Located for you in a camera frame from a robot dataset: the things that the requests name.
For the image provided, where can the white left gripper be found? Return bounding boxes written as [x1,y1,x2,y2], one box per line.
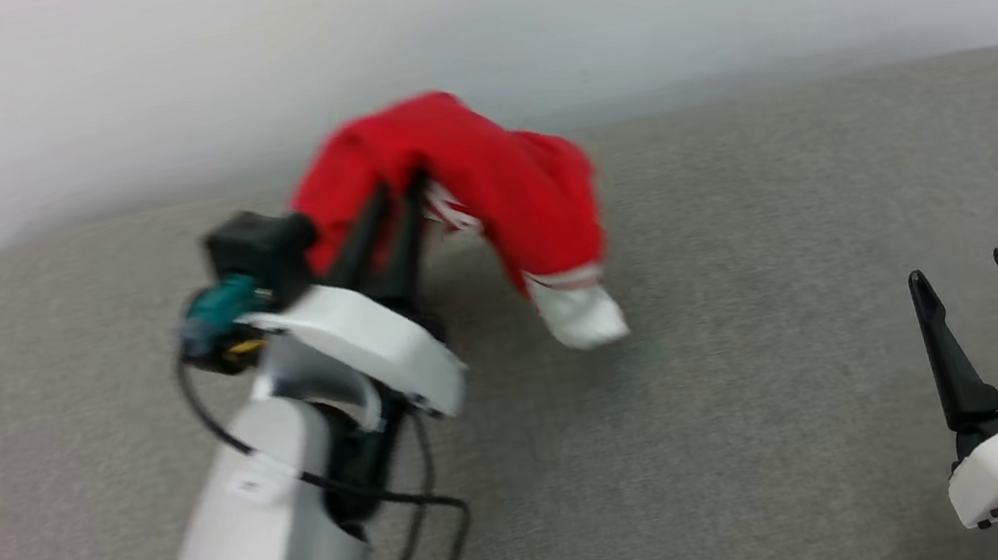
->
[221,170,474,449]

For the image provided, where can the red garment with white cuffs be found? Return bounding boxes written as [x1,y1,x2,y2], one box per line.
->
[274,66,634,395]

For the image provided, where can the teal cable connector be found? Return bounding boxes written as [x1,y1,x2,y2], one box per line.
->
[174,272,269,359]

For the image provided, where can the thin black cable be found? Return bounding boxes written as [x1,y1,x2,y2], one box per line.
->
[311,412,454,560]
[173,315,481,560]

